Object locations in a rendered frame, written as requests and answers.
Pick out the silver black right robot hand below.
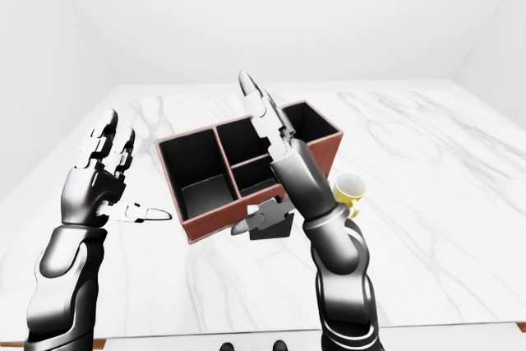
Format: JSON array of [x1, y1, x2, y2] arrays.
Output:
[[230, 69, 347, 237]]

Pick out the yellow mug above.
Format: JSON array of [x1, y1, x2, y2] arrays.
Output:
[[331, 173, 368, 220]]

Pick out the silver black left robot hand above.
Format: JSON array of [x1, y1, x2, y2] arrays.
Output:
[[60, 109, 173, 229]]

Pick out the red-brown desk caddy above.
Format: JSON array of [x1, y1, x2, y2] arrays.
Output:
[[155, 99, 344, 247]]

